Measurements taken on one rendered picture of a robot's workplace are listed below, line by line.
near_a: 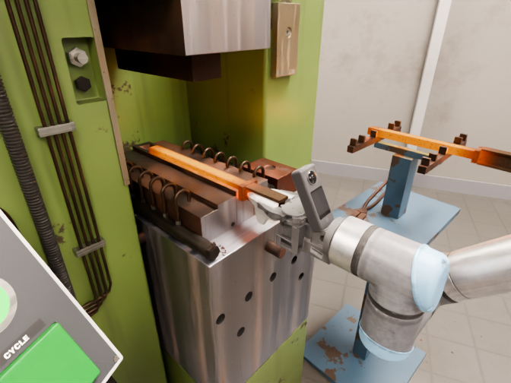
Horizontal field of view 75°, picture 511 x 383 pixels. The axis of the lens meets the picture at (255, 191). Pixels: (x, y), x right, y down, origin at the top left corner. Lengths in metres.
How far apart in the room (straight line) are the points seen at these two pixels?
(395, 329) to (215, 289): 0.32
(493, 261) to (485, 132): 2.59
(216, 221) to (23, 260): 0.37
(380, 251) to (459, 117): 2.63
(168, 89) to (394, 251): 0.84
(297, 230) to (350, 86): 2.49
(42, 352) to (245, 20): 0.55
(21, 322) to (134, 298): 0.46
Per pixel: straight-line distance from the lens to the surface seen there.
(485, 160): 1.07
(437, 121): 3.10
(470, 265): 0.66
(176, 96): 1.14
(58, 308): 0.43
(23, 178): 0.61
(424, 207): 1.30
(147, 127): 1.10
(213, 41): 0.59
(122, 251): 0.76
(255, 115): 0.95
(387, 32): 2.98
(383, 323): 0.60
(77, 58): 0.63
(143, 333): 0.93
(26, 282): 0.42
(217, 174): 0.75
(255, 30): 0.66
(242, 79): 0.96
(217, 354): 0.81
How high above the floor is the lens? 1.32
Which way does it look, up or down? 28 degrees down
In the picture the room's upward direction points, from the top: straight up
